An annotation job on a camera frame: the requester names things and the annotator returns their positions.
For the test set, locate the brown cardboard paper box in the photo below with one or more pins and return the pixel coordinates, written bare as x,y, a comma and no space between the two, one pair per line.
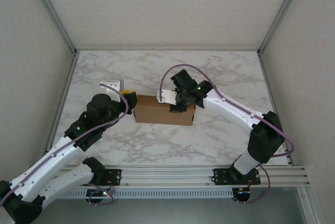
151,111

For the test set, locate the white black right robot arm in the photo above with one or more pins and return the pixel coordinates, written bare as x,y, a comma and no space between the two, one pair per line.
235,111

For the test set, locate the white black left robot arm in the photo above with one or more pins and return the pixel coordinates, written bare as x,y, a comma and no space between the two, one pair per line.
39,167

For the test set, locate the wide aluminium base extrusion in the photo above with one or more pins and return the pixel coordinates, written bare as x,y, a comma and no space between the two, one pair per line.
167,175

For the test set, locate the small electronics board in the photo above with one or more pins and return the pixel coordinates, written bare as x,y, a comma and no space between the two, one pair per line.
243,194
98,194

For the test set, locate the aluminium frame floor rail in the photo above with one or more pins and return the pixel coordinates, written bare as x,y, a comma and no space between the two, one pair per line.
62,101
274,103

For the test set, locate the thin pale wall base strip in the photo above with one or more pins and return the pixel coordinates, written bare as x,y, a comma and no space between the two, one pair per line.
167,49

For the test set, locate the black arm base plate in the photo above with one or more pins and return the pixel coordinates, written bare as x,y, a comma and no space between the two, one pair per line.
115,174
221,175

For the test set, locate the aluminium frame post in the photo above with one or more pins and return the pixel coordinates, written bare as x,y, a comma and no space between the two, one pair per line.
282,14
52,14
305,205

